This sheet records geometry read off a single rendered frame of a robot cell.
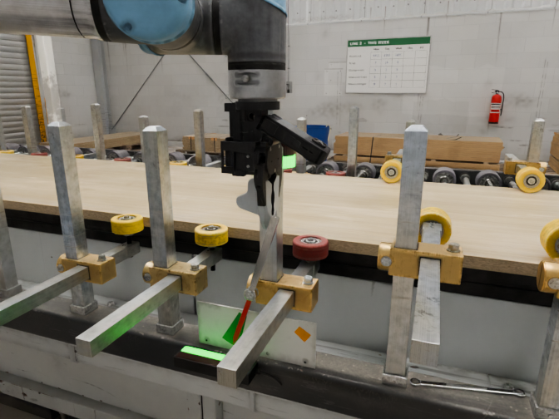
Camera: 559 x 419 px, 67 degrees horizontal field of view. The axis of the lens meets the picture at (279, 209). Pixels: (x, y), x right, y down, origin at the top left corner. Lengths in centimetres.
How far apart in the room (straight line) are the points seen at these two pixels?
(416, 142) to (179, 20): 39
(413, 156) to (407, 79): 723
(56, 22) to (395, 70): 754
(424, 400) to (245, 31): 68
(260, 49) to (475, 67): 730
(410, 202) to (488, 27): 726
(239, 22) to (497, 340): 83
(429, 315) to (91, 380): 135
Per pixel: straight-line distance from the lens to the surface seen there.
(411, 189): 71
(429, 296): 61
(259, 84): 65
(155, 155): 88
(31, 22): 59
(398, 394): 86
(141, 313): 83
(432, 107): 790
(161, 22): 52
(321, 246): 91
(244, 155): 68
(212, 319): 92
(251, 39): 65
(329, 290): 105
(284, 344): 88
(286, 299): 78
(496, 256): 97
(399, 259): 74
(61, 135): 104
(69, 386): 183
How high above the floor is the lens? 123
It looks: 16 degrees down
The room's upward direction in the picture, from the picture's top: straight up
